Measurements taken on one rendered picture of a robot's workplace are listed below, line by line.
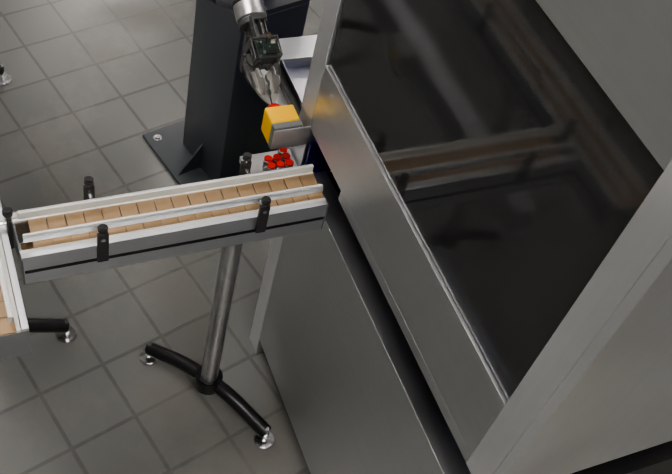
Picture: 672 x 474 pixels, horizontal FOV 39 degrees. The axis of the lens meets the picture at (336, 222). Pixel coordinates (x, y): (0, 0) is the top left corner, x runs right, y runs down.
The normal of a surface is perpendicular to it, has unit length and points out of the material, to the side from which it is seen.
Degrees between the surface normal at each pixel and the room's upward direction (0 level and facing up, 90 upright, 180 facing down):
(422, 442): 90
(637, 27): 90
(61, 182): 0
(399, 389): 90
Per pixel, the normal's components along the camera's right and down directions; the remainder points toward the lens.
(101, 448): 0.19, -0.63
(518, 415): -0.91, 0.17
